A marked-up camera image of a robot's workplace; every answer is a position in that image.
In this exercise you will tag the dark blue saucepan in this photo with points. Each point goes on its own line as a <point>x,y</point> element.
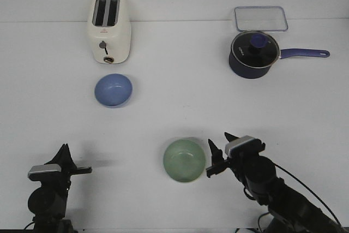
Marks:
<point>254,73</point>

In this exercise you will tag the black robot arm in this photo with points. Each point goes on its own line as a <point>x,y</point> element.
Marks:
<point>48,203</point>
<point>291,211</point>

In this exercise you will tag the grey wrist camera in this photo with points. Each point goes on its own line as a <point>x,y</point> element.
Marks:
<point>43,169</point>
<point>244,146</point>

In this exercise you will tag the cream white two-slot toaster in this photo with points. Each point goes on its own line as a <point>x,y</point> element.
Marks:
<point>109,31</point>

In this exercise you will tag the clear plastic container lid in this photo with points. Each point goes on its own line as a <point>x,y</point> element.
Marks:
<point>261,18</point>

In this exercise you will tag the green bowl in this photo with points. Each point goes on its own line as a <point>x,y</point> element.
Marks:
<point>184,160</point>

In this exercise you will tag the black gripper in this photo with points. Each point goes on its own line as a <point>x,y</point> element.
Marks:
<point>219,164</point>
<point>62,167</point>

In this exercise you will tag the blue bowl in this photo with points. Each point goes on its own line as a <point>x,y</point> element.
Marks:
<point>113,90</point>

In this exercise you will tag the glass pot lid blue knob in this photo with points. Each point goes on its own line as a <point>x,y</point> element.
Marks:
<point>255,49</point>

